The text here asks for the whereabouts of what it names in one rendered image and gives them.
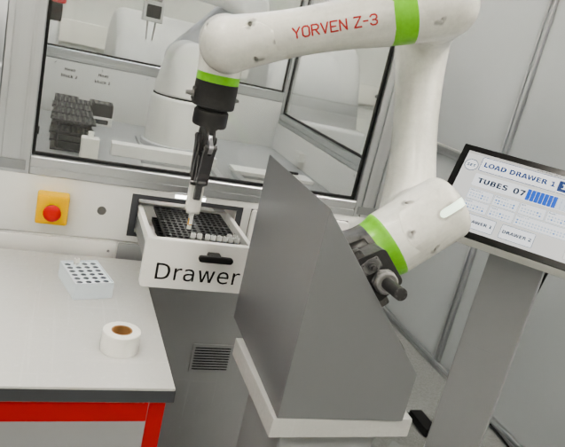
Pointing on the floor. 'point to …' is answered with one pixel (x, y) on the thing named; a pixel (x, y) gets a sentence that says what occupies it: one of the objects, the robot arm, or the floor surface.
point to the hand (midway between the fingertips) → (194, 197)
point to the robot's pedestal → (256, 426)
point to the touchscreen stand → (483, 353)
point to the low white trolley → (67, 357)
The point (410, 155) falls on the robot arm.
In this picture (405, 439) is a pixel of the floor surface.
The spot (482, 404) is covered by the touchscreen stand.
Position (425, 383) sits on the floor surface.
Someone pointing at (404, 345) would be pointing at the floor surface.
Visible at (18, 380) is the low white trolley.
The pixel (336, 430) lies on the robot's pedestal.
